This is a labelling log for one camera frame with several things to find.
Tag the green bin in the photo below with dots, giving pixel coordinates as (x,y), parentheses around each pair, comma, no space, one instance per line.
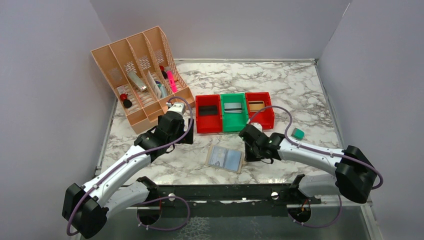
(234,122)

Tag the red and black stamp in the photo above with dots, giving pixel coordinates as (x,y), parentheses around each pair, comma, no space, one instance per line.
(125,101)

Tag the teal eraser block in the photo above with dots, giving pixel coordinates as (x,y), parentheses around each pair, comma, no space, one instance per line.
(298,134)

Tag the right red bin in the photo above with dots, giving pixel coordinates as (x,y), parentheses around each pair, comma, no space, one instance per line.
(265,117)

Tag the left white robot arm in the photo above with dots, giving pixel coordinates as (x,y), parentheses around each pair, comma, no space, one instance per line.
(88,207)

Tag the grey card in bin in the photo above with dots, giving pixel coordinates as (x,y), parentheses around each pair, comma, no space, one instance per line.
(233,108)

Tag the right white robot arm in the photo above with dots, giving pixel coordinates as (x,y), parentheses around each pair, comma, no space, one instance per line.
(347,172)

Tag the peach desk file organizer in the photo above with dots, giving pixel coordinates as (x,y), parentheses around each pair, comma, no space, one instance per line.
(148,53)

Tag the left red bin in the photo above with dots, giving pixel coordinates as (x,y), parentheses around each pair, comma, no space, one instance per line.
(211,123)

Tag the black mounting rail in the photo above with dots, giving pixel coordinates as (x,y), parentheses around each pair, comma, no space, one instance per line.
(222,200)

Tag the black card in bin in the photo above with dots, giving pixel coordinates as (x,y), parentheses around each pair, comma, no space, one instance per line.
(208,110)

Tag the silver stapler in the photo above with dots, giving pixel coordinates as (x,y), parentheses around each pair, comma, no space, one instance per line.
(137,81)

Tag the pink highlighter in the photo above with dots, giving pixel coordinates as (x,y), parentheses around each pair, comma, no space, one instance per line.
(171,81)

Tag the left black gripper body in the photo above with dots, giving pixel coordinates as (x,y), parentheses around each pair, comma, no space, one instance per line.
(185,130)

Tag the red bin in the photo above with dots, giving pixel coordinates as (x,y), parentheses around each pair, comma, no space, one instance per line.
(265,117)
(211,123)

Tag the beige card holder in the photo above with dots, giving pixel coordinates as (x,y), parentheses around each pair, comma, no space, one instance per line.
(234,160)

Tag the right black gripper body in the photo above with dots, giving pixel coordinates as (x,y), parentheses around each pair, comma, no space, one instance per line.
(249,145)

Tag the gold credit card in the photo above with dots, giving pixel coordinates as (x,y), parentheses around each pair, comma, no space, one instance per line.
(255,106)

